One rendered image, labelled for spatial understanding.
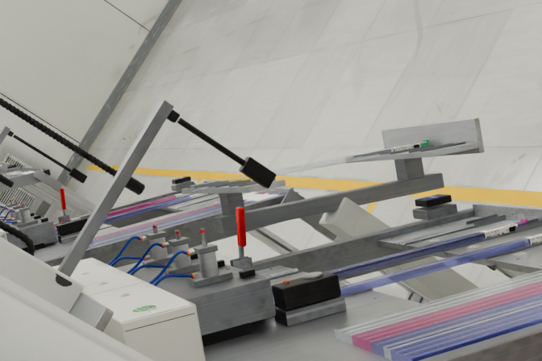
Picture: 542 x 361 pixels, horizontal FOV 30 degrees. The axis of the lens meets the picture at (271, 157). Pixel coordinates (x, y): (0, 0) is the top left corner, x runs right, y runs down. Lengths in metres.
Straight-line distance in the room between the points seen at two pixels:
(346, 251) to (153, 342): 0.67
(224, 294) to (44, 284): 0.33
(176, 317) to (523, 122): 2.38
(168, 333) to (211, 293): 0.16
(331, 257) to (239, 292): 0.47
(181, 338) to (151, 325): 0.04
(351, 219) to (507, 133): 1.48
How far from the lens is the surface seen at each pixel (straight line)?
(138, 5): 9.29
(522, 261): 1.38
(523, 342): 1.01
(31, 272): 0.92
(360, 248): 1.67
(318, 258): 1.64
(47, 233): 2.62
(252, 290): 1.21
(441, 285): 2.04
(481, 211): 1.76
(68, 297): 0.93
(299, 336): 1.17
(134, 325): 1.04
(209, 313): 1.20
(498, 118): 3.45
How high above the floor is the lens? 1.62
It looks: 19 degrees down
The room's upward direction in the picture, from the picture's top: 56 degrees counter-clockwise
